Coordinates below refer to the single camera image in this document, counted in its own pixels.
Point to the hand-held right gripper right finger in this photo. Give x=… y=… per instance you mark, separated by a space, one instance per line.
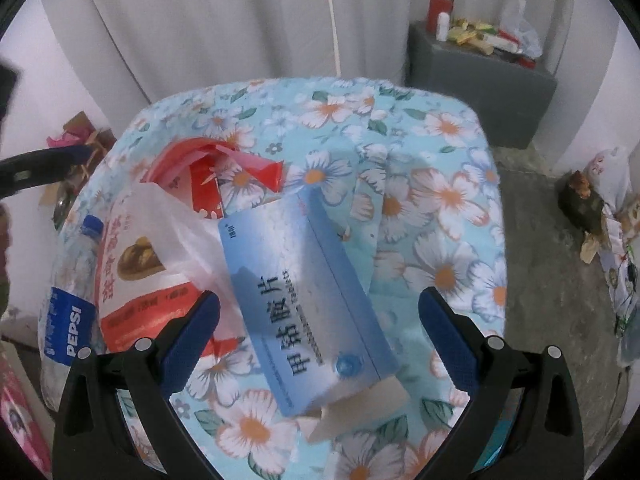
x=447 y=340

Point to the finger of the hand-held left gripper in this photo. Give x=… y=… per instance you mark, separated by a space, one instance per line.
x=9 y=87
x=35 y=170

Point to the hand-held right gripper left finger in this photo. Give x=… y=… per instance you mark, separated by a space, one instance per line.
x=192 y=332

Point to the blue white medicine box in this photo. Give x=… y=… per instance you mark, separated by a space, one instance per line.
x=300 y=310

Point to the pink tissue paper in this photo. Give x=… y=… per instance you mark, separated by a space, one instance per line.
x=60 y=140

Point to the red white snack packet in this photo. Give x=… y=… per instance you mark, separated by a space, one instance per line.
x=130 y=310

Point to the clear plastic bottle blue label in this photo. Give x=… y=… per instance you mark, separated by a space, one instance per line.
x=67 y=325

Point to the floral light blue tablecloth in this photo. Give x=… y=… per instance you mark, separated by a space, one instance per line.
x=430 y=200

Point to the red plastic bag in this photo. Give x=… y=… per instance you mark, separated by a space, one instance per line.
x=200 y=160

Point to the printed floor cloth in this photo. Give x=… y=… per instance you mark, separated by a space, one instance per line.
x=620 y=270

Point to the red gift bag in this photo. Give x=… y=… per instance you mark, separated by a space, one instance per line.
x=20 y=410

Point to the white curtain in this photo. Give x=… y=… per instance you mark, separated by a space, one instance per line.
x=200 y=20

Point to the white printed plastic bag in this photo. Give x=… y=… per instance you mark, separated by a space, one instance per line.
x=607 y=170

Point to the grey cabinet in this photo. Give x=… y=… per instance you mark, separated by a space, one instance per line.
x=475 y=95

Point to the pile of snack packets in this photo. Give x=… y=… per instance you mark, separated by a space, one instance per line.
x=470 y=32

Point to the small white bottle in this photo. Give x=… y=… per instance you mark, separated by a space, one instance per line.
x=442 y=27

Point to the clear plastic bag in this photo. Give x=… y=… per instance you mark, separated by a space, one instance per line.
x=520 y=25

